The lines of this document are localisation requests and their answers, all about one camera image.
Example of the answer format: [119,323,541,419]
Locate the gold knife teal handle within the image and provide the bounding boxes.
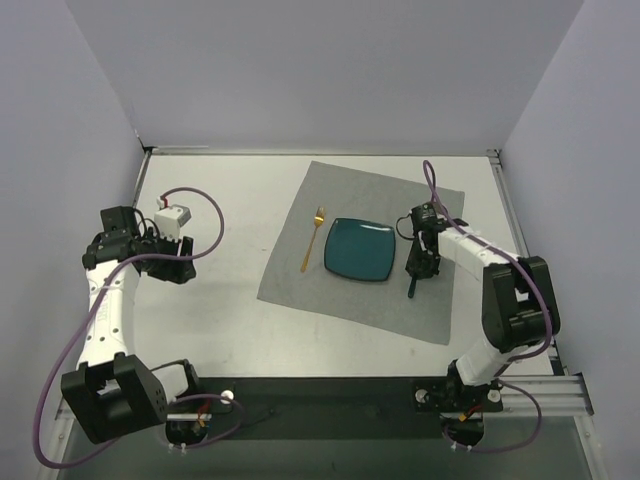
[407,276,418,299]

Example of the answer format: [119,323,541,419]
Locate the grey cloth placemat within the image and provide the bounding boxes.
[257,162,455,345]

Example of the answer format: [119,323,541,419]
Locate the teal square plate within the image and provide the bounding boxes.
[323,217,396,283]

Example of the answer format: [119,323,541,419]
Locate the gold fork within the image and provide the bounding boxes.
[300,206,326,273]

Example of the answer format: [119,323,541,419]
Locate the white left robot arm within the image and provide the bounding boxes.
[61,205,203,444]

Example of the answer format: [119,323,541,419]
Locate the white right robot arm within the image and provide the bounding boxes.
[405,217,560,408]

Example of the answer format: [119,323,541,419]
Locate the black front mat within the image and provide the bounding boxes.
[144,374,481,441]

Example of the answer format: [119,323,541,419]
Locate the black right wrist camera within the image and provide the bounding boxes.
[410,202,440,233]

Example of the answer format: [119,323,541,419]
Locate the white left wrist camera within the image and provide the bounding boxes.
[153,205,191,242]

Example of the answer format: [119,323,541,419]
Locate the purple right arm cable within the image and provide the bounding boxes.
[422,159,556,454]

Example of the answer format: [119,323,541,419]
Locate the aluminium front rail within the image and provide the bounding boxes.
[54,372,596,421]

